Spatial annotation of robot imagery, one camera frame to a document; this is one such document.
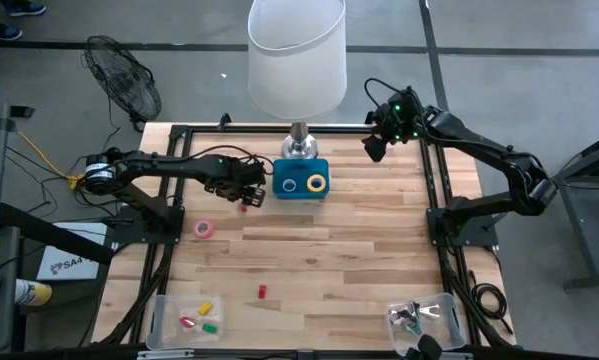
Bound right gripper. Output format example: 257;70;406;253
361;89;425;163

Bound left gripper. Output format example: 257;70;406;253
203;157;268;207

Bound yellow tape roll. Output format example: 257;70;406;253
306;173;327;194

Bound pink tape roll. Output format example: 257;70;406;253
193;218;216;240

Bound small white binder clip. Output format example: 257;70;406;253
417;303;443;320

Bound teal plastic bin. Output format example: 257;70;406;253
272;158;331;201

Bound table lamp white shade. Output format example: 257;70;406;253
247;0;348;160

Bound clear plastic bin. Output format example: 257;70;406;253
384;292;468;354
145;293;226;351

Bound black floor fan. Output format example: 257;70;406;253
82;34;163;134

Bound white cardboard box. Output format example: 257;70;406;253
35;221;111;283

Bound black metal beam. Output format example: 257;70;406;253
0;202;116;267

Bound grey metal stand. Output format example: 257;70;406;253
551;127;599;292

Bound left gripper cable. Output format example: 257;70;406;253
188;143;276;176

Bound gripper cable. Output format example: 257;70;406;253
362;77;410;119
188;143;276;176

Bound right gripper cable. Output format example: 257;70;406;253
362;77;410;119

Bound black metal table frame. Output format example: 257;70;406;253
91;113;518;360

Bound yellow cable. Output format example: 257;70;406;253
17;130;85;190

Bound coiled black cable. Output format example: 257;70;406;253
470;269;514;335

